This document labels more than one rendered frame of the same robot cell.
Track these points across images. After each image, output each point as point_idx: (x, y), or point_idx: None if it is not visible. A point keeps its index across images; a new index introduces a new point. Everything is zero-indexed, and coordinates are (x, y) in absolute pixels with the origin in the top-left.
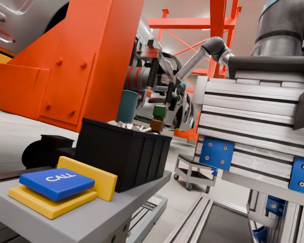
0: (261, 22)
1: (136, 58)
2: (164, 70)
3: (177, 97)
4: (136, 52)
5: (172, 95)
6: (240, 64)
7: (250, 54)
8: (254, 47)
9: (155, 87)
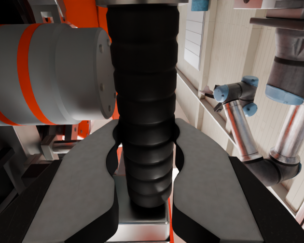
0: (269, 75)
1: (33, 148)
2: (120, 167)
3: (271, 193)
4: (57, 139)
5: (177, 138)
6: (261, 17)
7: (275, 42)
8: (277, 53)
9: (97, 71)
